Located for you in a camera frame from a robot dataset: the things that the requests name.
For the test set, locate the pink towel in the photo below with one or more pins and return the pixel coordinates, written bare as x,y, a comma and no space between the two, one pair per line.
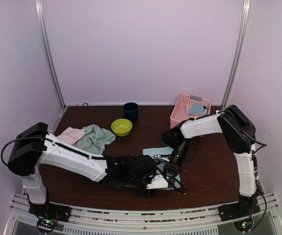
71,135

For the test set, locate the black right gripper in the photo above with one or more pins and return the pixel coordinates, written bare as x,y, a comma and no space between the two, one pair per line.
174,169

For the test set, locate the lime green bowl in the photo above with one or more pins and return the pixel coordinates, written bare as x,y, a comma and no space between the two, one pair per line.
121,127

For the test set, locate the aluminium frame post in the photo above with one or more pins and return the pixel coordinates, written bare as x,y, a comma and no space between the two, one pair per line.
48,54
240,45

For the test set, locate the right aluminium frame post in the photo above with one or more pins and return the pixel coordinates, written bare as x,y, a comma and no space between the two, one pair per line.
240,45

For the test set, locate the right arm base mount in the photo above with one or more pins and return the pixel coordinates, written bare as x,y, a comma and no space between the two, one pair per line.
241,213

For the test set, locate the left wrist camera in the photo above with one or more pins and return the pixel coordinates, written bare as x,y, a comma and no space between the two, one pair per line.
157,182

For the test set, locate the left aluminium frame post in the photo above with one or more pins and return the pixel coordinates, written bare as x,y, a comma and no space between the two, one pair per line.
48,54

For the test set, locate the aluminium front rail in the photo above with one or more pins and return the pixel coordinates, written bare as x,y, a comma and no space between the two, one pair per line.
189,221

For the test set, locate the pink perforated plastic basket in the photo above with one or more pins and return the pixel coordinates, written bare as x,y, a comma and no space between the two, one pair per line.
179,112

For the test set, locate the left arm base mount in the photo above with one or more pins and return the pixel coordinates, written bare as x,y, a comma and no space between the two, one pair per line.
49,215

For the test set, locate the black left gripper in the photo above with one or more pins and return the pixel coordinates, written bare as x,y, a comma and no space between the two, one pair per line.
153,192

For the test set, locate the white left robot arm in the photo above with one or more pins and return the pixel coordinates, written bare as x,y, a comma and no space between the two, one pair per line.
35,146

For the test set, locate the mint green towel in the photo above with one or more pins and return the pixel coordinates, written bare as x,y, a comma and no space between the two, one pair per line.
95,139

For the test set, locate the light blue towel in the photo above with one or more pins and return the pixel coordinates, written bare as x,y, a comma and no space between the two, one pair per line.
164,151

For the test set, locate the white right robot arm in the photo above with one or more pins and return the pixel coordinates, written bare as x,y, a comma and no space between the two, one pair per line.
240,135

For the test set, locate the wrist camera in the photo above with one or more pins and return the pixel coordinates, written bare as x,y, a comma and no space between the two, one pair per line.
157,182
161,158

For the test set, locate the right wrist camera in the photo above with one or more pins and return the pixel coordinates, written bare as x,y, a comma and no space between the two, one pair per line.
161,158

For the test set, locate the dark blue mug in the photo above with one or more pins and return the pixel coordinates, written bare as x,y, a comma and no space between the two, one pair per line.
130,111

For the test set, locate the patterned blue pastel towel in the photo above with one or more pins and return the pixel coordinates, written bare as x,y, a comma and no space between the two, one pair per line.
196,109

